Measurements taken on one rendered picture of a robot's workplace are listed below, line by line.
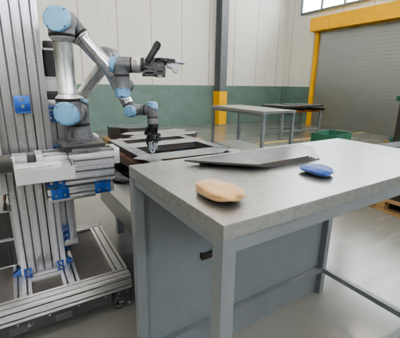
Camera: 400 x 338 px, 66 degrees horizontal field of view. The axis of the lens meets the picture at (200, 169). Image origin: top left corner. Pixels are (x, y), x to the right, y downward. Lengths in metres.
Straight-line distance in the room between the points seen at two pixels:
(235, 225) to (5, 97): 1.49
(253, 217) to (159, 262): 0.75
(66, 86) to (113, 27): 7.97
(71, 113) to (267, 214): 1.12
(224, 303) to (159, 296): 0.74
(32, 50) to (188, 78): 8.65
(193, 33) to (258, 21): 2.65
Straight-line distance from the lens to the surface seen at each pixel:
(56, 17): 1.64
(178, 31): 10.30
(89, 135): 1.80
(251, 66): 11.80
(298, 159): 1.29
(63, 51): 1.64
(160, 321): 1.60
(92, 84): 2.31
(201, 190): 0.84
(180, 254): 1.46
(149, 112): 2.15
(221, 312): 0.82
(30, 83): 1.92
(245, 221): 0.73
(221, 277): 0.76
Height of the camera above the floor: 1.35
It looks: 15 degrees down
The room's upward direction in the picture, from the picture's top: 1 degrees clockwise
